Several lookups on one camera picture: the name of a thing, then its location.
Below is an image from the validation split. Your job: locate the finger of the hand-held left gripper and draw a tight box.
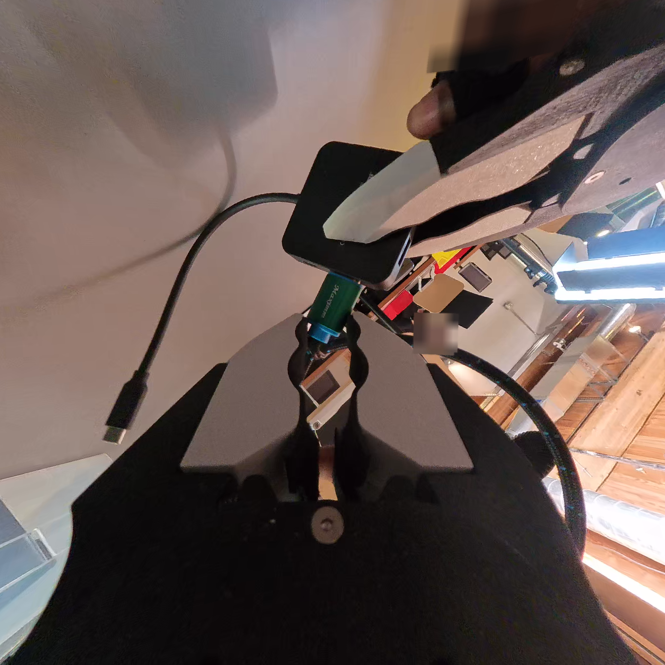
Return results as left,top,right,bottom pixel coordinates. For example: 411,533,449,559
410,205,536,259
322,115,590,245

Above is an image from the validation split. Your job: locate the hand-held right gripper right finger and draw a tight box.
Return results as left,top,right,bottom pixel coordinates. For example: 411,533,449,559
335,314,475,499

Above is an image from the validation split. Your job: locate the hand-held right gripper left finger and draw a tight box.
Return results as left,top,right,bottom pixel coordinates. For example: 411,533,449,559
180,313,319,502

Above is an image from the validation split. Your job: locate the black braided HDMI cable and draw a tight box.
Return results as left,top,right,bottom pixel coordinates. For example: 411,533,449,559
299,274,589,564

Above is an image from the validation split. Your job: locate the black USB hub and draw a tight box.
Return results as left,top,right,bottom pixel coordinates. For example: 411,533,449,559
102,141,416,446

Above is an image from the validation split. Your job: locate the grey desk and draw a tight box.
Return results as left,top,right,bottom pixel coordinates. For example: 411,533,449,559
0,0,432,479

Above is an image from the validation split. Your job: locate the person's left hand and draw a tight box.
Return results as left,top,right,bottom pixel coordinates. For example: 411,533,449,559
407,82,459,140

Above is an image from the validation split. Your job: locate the black round fuzzy object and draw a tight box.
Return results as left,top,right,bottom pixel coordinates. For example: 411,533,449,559
512,430,554,480

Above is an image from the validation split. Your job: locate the LED light panel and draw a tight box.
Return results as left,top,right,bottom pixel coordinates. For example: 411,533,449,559
552,229,665,305

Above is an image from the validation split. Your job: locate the clear plastic bin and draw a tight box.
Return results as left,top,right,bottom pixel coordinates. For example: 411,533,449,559
0,453,114,665

